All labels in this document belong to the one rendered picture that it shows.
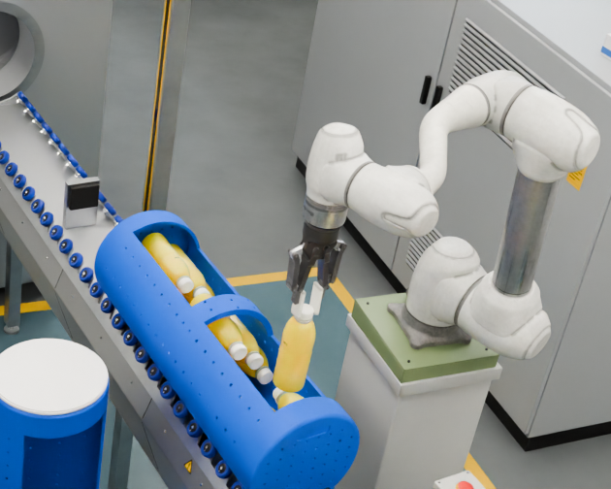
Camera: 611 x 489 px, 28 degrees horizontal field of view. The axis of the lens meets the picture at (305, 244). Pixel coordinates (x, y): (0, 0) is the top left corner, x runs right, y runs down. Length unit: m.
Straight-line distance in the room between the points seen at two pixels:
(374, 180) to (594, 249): 1.94
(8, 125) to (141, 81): 2.58
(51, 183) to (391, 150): 1.77
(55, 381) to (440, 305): 0.99
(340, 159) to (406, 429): 1.17
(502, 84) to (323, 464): 0.94
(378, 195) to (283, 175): 3.74
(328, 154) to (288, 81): 4.64
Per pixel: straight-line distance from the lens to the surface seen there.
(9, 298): 4.68
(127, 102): 6.51
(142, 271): 3.09
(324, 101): 5.71
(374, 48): 5.27
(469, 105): 2.71
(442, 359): 3.23
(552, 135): 2.70
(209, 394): 2.80
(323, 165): 2.36
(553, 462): 4.70
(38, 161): 4.04
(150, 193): 3.95
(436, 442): 3.44
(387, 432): 3.32
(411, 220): 2.28
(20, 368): 3.00
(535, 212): 2.86
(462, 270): 3.14
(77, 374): 2.99
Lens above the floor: 2.95
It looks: 32 degrees down
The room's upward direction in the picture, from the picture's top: 11 degrees clockwise
